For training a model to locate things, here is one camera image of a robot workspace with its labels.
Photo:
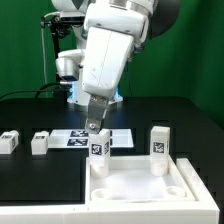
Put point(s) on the silver camera on stand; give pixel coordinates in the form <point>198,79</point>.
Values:
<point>72,16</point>

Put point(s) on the white L-shaped obstacle fence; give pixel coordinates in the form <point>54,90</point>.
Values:
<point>203,210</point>

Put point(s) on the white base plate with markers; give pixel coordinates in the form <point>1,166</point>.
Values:
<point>78,138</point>

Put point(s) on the white square table top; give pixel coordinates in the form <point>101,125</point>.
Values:
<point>128,179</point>

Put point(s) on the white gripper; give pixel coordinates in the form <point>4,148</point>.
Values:
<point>105,58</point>

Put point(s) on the black camera stand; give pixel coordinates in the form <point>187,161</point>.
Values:
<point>59,30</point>

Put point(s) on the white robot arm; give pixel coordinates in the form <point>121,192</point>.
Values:
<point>141,19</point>

